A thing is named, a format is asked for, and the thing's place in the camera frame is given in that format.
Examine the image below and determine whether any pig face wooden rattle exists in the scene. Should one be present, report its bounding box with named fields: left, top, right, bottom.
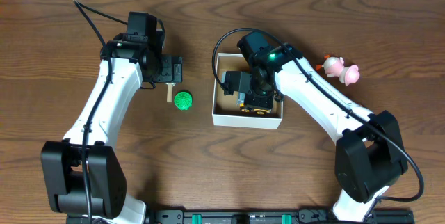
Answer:
left=166, top=83, right=175, bottom=103

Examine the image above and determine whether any grey yellow toy truck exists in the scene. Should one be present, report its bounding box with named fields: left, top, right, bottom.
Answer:
left=237, top=99, right=273, bottom=115

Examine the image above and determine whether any pink white plush toy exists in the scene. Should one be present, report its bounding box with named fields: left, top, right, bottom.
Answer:
left=315, top=55, right=360, bottom=86

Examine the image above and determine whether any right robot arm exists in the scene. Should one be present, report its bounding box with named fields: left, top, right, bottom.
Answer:
left=237, top=32, right=408, bottom=221

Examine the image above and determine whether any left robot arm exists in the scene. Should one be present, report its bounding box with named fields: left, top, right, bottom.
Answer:
left=40, top=12, right=183, bottom=223

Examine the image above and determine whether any green round toy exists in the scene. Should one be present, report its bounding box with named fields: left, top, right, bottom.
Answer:
left=174, top=91, right=193, bottom=111

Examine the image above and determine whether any white cardboard box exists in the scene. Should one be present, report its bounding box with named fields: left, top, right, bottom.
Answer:
left=212, top=53, right=284, bottom=129

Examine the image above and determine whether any right black cable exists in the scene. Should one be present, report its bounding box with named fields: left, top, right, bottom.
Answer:
left=211, top=27, right=425, bottom=203

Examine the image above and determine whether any black cable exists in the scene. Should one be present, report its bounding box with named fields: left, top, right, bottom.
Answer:
left=211, top=27, right=425, bottom=203
left=72, top=0, right=129, bottom=224

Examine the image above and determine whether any left black cable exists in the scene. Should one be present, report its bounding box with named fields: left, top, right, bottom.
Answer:
left=72, top=0, right=129, bottom=224

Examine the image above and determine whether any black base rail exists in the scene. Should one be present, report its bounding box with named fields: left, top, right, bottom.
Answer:
left=65, top=208, right=415, bottom=224

